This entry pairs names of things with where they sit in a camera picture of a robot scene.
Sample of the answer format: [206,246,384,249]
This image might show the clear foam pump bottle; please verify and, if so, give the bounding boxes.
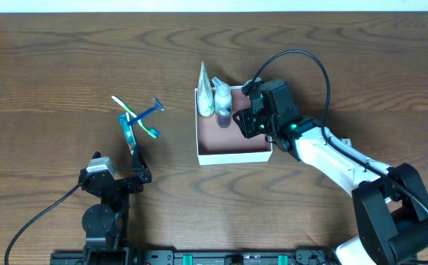
[212,77,232,128]

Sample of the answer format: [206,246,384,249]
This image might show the white cardboard box pink inside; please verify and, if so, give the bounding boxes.
[193,85,274,166]

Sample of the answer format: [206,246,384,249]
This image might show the white Pantene tube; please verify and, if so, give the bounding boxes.
[196,63,215,117]

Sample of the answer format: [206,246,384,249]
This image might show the green white soap box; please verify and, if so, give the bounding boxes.
[341,138,352,146]

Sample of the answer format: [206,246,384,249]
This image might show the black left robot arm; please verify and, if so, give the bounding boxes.
[78,146,151,265]

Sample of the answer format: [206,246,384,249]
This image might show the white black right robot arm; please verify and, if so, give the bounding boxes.
[233,79,428,264]

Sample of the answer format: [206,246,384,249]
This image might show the green white toothbrush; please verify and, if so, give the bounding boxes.
[111,95,165,138]

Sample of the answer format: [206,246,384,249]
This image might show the green toothpaste tube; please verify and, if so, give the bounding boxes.
[118,113,137,155]

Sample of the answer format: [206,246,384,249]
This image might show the blue disposable razor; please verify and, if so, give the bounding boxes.
[128,97,165,126]

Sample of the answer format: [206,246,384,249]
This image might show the black mounting rail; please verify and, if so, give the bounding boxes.
[49,248,339,265]

